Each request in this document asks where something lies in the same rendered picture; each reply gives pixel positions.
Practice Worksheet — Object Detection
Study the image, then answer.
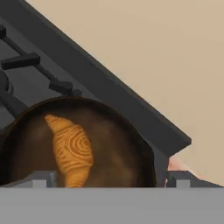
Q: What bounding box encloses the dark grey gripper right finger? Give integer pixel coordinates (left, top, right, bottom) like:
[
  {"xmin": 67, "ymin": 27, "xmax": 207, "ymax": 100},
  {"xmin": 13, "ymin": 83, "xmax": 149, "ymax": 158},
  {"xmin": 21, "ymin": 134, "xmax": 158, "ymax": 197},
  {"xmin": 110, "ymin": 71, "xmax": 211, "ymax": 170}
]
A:
[{"xmin": 165, "ymin": 170, "xmax": 223, "ymax": 188}]

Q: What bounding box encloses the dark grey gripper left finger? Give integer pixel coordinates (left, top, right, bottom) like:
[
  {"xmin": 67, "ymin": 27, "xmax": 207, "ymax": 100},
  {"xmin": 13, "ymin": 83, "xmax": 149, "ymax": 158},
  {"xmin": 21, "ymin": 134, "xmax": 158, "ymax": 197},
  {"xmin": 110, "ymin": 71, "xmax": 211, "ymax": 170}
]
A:
[{"xmin": 1, "ymin": 170, "xmax": 58, "ymax": 188}]

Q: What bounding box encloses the orange croissant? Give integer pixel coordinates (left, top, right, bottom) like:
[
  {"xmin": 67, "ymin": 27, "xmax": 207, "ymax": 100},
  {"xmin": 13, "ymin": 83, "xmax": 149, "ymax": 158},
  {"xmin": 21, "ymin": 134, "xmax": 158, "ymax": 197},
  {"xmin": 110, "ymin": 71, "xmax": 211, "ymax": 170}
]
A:
[{"xmin": 44, "ymin": 114, "xmax": 95, "ymax": 188}]

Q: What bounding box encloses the brown round pan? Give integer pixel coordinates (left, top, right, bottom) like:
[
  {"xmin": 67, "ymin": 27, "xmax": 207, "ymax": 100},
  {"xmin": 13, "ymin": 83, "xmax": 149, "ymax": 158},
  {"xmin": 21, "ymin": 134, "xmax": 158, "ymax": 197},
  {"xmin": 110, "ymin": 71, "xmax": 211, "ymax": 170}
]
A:
[{"xmin": 0, "ymin": 95, "xmax": 158, "ymax": 188}]

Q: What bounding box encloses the small pink object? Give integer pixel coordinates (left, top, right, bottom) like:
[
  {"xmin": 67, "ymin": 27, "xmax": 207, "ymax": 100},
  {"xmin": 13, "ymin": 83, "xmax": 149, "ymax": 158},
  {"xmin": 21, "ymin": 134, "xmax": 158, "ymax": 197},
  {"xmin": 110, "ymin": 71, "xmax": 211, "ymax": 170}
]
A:
[{"xmin": 167, "ymin": 154, "xmax": 205, "ymax": 179}]

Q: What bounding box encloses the dark grey hob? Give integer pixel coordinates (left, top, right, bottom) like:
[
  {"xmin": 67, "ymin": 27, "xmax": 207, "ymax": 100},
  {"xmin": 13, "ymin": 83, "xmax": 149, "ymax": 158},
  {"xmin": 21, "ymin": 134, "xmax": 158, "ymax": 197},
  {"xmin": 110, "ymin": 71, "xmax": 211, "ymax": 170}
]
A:
[{"xmin": 0, "ymin": 0, "xmax": 193, "ymax": 188}]

